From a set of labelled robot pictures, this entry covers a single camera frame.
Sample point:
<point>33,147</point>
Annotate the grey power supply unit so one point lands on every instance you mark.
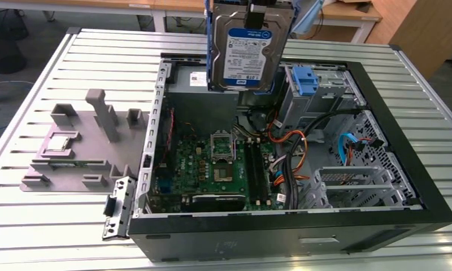
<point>203,113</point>

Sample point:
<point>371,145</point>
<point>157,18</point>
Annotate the grey metal disk bay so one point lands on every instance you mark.
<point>365,186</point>

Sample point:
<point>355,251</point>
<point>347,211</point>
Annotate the black graphics card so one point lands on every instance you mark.
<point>215,201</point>

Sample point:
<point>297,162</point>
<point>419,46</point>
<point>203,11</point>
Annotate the grey optical drive cage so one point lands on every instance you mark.
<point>324,104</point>

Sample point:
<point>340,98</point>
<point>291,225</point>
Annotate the blue drive latch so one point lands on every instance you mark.
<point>304,82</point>

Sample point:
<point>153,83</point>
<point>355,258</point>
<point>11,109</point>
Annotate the CPU socket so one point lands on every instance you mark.
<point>223,146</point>

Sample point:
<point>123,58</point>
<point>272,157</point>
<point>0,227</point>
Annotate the hard disk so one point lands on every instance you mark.
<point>248,56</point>

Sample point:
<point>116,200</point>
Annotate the square bare chipset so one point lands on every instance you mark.
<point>224,175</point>

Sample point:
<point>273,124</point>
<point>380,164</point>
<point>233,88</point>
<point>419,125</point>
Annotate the silver CPU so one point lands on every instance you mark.
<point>59,144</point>

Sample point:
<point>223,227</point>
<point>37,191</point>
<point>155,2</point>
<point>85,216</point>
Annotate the black open PC case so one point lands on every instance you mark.
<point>248,237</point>

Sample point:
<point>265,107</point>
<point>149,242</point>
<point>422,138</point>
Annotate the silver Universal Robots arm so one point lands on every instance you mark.
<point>308,19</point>

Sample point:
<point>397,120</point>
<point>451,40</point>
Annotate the grey parts rack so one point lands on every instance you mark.
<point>87,158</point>

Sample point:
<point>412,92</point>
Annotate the green RAM stick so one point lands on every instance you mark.
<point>77,163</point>

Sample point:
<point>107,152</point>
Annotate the white frame wooden desk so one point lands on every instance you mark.
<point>361,15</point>
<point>97,8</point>

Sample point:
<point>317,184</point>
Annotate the green motherboard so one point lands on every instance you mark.
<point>188,169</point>

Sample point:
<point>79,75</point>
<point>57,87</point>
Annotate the grey hinged slot bracket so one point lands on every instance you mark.
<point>121,197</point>

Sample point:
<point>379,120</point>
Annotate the black RAM slot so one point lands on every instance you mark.
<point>261,172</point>
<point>252,169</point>

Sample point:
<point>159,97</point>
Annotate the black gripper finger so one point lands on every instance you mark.
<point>255,19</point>

